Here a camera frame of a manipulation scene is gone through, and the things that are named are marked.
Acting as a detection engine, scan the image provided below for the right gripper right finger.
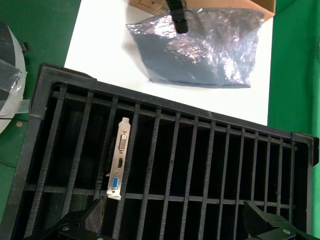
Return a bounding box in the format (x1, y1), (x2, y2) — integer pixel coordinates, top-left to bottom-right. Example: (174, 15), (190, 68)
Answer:
(243, 200), (320, 240)

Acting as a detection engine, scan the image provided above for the brown cardboard box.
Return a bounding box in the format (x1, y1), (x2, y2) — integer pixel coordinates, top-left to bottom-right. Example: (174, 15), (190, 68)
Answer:
(128, 0), (277, 24)

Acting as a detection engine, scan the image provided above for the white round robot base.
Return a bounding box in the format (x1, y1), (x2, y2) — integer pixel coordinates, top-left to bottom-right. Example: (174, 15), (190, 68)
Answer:
(0, 21), (31, 119)

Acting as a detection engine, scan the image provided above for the translucent grey antistatic bag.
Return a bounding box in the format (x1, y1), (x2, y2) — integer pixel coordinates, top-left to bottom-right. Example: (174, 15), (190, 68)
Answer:
(124, 7), (265, 89)

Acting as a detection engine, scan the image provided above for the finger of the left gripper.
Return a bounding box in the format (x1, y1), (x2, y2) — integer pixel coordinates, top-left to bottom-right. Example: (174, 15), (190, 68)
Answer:
(165, 0), (189, 34)

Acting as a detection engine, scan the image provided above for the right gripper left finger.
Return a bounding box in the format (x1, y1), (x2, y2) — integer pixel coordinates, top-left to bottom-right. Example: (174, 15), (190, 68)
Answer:
(23, 197), (106, 240)

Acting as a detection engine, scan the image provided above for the graphics card with metal bracket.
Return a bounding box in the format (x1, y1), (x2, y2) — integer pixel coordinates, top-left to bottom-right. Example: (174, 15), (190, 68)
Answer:
(104, 116), (133, 201)

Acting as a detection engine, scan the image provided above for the green tablecloth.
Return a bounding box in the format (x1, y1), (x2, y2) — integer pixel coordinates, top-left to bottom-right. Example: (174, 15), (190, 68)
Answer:
(266, 0), (320, 142)

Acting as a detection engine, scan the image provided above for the black slotted plastic container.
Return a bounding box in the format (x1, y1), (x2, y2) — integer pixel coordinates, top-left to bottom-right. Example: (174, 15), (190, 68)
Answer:
(4, 62), (320, 240)

